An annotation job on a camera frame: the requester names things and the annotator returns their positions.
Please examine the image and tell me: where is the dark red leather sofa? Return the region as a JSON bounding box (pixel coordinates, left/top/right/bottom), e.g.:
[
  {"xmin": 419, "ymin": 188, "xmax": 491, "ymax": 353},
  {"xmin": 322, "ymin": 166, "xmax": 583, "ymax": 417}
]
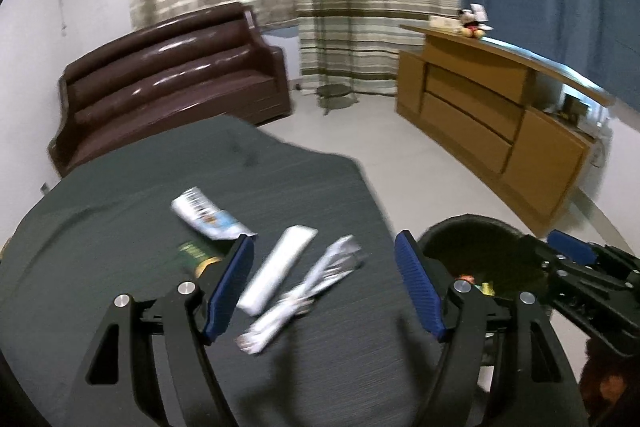
[{"xmin": 48, "ymin": 2, "xmax": 292, "ymax": 176}]

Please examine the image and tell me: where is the white strip package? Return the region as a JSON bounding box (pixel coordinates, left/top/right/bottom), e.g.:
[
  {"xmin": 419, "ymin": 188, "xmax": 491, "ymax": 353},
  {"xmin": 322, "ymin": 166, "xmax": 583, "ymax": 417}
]
[{"xmin": 238, "ymin": 225, "xmax": 318, "ymax": 317}]

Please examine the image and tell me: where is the white router on cabinet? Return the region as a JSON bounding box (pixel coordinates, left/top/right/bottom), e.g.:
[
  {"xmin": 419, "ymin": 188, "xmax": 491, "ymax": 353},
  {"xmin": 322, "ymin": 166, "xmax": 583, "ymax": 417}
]
[{"xmin": 589, "ymin": 107, "xmax": 613, "ymax": 142}]

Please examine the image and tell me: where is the white paper package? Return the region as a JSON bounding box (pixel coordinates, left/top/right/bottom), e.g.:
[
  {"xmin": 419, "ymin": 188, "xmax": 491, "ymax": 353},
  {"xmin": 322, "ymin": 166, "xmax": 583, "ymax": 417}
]
[{"xmin": 236, "ymin": 235, "xmax": 363, "ymax": 355}]

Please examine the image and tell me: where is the black metal plant stand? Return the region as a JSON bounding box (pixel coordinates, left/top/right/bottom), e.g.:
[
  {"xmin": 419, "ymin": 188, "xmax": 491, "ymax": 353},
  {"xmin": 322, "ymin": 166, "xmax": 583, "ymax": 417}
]
[{"xmin": 311, "ymin": 0, "xmax": 358, "ymax": 116}]

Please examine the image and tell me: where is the black lined trash bin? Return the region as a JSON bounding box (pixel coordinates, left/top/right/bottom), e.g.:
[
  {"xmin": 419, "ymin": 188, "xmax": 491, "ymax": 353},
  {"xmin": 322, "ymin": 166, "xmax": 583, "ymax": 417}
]
[{"xmin": 418, "ymin": 213, "xmax": 551, "ymax": 313}]

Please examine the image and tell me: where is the wooden sideboard cabinet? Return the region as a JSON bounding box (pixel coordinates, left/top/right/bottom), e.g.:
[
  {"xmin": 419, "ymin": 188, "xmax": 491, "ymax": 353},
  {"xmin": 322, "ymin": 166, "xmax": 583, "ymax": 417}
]
[{"xmin": 396, "ymin": 27, "xmax": 614, "ymax": 235}]

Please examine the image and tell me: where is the Mickey Mouse plush toy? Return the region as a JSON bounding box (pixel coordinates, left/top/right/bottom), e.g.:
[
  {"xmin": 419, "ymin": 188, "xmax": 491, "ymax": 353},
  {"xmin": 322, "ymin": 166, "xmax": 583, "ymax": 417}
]
[{"xmin": 459, "ymin": 3, "xmax": 492, "ymax": 39}]

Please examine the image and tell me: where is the dark grey tablecloth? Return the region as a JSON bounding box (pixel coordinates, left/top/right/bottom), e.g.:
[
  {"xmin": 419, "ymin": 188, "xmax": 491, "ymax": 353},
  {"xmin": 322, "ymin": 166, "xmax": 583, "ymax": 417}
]
[{"xmin": 1, "ymin": 116, "xmax": 434, "ymax": 426}]

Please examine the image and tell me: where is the green glass bottle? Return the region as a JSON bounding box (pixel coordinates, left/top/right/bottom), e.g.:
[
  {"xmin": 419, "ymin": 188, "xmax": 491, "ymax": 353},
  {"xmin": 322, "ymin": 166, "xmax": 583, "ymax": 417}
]
[{"xmin": 178, "ymin": 242, "xmax": 222, "ymax": 279}]

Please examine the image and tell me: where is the white blue snack wrapper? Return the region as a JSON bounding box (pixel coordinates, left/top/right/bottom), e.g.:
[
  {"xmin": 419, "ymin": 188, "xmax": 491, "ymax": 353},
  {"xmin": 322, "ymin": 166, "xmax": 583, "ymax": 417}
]
[{"xmin": 170, "ymin": 187, "xmax": 255, "ymax": 241}]

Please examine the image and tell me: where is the small cardboard box on cabinet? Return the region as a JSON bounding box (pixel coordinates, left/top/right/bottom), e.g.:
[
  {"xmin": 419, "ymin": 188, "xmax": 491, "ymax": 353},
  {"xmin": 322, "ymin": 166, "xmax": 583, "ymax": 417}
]
[{"xmin": 428, "ymin": 15, "xmax": 461, "ymax": 32}]

